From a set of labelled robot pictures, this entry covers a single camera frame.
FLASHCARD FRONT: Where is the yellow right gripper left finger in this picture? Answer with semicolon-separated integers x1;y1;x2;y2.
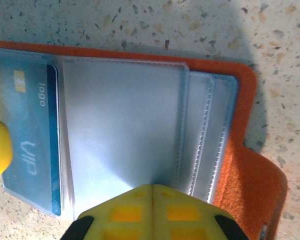
64;184;154;240

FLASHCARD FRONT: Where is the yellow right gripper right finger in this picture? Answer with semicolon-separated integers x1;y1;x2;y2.
152;184;244;240

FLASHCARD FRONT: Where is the blue VIP card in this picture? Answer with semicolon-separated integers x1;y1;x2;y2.
1;63;66;217

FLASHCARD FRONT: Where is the orange card holder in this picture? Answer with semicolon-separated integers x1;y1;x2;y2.
0;39;290;240

